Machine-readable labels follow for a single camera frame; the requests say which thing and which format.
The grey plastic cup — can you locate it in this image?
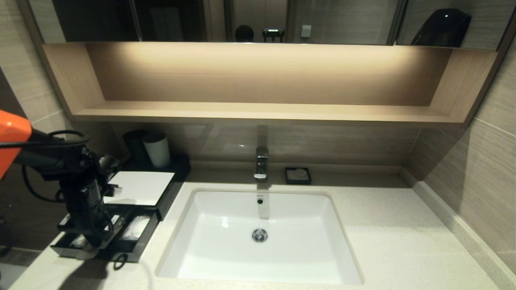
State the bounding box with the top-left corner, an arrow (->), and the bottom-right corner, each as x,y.
143,133 -> 172,169

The chrome sink faucet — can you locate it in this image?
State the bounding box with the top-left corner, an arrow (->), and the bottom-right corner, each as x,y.
254,147 -> 270,180

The black square soap dish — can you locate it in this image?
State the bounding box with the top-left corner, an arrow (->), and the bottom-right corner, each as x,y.
285,168 -> 312,186

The black glossy wall dispenser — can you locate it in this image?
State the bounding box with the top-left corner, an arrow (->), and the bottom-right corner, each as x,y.
411,9 -> 472,47

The white ceramic sink basin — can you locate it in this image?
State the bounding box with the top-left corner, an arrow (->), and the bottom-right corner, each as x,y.
155,188 -> 363,286

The black tumbler cup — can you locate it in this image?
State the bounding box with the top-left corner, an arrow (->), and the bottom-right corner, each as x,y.
123,130 -> 150,162

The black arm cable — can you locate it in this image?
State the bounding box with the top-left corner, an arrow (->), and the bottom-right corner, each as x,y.
0,130 -> 90,149

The wall mirror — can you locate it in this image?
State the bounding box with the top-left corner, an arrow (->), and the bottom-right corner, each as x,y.
30,0 -> 516,51

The white square plate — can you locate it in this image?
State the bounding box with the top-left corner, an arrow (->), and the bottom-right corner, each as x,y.
103,171 -> 175,206

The black amenity box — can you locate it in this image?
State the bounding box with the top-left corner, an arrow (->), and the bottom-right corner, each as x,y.
97,155 -> 192,221

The black tray with white packets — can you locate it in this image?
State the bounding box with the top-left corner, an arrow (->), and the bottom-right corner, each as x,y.
50,205 -> 160,263

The small white wrapped packet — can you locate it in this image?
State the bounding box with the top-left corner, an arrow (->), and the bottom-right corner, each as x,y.
121,215 -> 152,241

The wooden wall shelf niche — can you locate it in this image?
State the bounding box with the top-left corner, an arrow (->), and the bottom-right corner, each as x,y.
42,41 -> 499,128

